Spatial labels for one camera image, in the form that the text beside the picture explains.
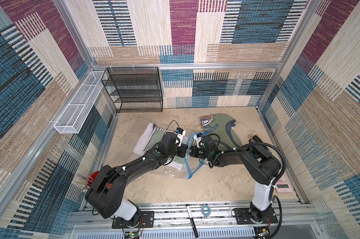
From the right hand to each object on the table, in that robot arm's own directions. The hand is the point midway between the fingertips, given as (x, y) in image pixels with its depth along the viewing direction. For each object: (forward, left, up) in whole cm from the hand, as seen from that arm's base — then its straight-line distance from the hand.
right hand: (187, 151), depth 94 cm
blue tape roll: (-32, -10, -4) cm, 34 cm away
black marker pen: (-37, -1, -3) cm, 37 cm away
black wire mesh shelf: (+42, +37, +18) cm, 59 cm away
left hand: (-2, -1, +10) cm, 10 cm away
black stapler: (+7, -44, +2) cm, 44 cm away
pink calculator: (-21, -51, -2) cm, 55 cm away
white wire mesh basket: (-1, +54, +32) cm, 63 cm away
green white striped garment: (+11, +25, 0) cm, 27 cm away
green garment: (+17, -25, 0) cm, 31 cm away
